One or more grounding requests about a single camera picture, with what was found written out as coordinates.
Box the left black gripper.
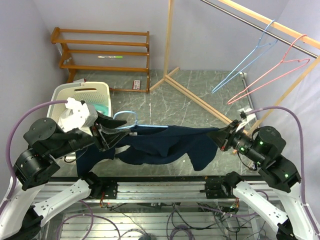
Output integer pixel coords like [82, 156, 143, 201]
[50, 107, 131, 158]

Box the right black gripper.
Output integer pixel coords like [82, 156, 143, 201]
[206, 118, 266, 165]

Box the navy blue t shirt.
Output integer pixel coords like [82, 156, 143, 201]
[76, 125, 218, 176]

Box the light blue wire hanger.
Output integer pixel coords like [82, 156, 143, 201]
[211, 19, 278, 94]

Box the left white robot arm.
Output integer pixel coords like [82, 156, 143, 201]
[0, 114, 130, 240]

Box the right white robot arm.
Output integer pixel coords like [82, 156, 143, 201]
[207, 120, 320, 240]

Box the cream plastic laundry basket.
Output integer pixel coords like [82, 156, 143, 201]
[46, 81, 114, 163]

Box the small red white box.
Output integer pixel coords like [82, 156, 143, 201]
[132, 80, 141, 90]

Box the green marker pen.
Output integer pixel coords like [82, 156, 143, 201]
[97, 55, 123, 59]

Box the light wooden clothes rack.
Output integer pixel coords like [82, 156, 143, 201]
[149, 0, 320, 136]

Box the brown wooden shoe rack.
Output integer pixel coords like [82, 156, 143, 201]
[50, 27, 151, 93]

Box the metal hanging rod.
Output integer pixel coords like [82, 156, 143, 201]
[200, 0, 318, 59]

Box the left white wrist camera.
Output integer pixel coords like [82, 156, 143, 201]
[57, 97, 98, 136]

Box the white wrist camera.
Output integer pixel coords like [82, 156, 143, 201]
[57, 97, 98, 136]
[237, 107, 256, 131]

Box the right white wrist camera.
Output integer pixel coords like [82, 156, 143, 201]
[237, 107, 256, 131]

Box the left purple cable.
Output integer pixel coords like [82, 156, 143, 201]
[4, 99, 70, 201]

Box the purple cable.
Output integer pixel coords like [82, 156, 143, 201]
[249, 106, 316, 236]
[4, 99, 70, 201]

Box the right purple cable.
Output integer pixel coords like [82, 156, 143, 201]
[249, 106, 316, 236]

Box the aluminium mounting rail frame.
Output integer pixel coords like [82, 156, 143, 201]
[22, 71, 298, 240]

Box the pink wire hanger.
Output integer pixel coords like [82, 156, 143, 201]
[227, 34, 311, 105]

